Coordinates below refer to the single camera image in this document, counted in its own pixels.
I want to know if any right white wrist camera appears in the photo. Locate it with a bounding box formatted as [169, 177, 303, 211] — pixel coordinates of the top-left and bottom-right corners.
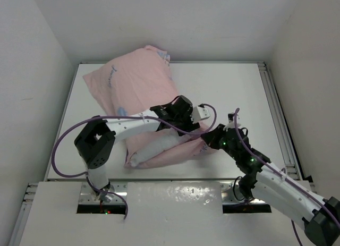
[224, 113, 241, 131]

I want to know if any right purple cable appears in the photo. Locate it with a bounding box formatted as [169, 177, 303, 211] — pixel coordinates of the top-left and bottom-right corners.
[233, 107, 340, 246]

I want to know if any pink princess pillowcase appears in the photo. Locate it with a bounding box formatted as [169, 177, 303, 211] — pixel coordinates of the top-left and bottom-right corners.
[83, 45, 215, 169]

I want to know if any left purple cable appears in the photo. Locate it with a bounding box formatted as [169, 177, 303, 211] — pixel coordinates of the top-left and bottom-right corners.
[51, 103, 218, 220]

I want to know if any white foam front board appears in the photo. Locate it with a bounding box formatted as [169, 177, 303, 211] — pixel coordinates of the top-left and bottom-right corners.
[20, 182, 310, 245]

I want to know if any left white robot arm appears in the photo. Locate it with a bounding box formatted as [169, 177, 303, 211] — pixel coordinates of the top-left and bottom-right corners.
[74, 96, 210, 195]

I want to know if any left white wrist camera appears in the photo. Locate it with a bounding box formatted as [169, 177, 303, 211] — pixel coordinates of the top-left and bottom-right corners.
[191, 104, 210, 123]

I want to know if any white pillow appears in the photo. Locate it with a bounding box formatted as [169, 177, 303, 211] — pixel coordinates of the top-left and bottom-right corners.
[130, 134, 189, 167]

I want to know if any purple cable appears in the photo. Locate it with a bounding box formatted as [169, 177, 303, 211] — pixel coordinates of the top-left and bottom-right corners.
[51, 103, 218, 220]
[233, 107, 340, 246]

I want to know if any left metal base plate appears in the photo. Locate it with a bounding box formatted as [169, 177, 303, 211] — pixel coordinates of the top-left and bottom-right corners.
[78, 182, 128, 205]

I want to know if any metal base plate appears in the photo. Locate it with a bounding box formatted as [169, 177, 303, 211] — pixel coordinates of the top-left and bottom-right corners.
[220, 180, 266, 205]
[78, 182, 128, 205]

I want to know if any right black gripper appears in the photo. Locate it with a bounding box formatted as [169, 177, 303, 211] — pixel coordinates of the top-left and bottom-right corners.
[201, 123, 239, 160]

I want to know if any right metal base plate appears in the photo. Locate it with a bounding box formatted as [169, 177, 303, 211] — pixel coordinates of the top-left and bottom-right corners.
[220, 180, 266, 205]

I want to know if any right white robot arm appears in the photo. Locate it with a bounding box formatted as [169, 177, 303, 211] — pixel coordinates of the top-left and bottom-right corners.
[201, 124, 339, 245]

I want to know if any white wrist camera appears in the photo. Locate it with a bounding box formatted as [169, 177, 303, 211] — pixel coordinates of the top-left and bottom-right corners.
[224, 113, 241, 131]
[191, 104, 210, 123]

